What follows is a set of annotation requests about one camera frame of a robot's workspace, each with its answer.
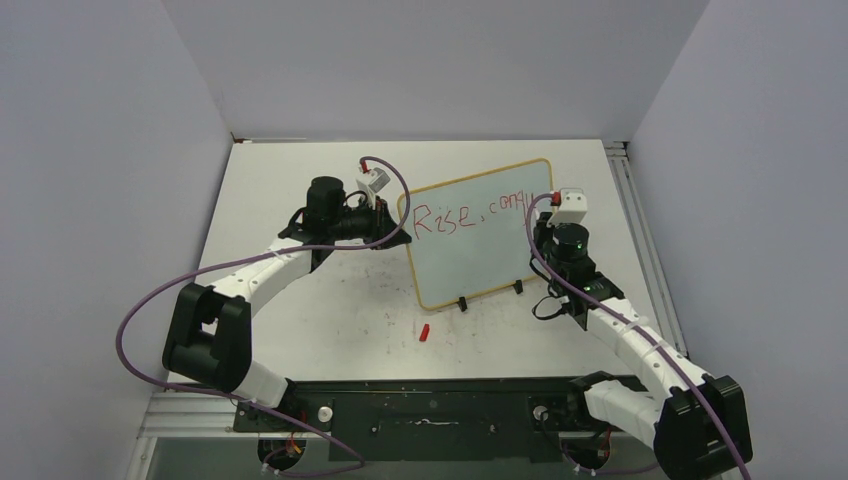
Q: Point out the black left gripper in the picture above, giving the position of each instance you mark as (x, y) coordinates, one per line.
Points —
(381, 224)

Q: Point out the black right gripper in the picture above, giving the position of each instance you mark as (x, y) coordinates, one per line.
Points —
(544, 228)

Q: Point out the yellow-framed whiteboard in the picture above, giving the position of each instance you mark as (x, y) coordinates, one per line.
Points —
(468, 234)

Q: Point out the red marker cap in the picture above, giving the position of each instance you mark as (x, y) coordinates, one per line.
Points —
(424, 334)

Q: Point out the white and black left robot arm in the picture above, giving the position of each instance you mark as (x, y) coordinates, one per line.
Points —
(210, 335)

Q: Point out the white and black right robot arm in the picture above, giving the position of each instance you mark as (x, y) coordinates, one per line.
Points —
(695, 423)

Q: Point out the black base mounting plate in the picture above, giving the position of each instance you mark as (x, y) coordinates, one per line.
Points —
(436, 420)

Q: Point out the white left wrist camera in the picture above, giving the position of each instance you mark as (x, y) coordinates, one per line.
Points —
(372, 181)

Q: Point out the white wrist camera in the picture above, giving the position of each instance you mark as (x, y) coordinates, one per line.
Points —
(372, 181)
(568, 206)

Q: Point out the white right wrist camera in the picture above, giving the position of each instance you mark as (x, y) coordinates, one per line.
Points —
(568, 206)

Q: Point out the black-footed wire whiteboard stand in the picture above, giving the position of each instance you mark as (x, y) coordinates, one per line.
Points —
(517, 287)

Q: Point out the aluminium frame rail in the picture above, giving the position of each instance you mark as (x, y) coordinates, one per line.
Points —
(650, 264)

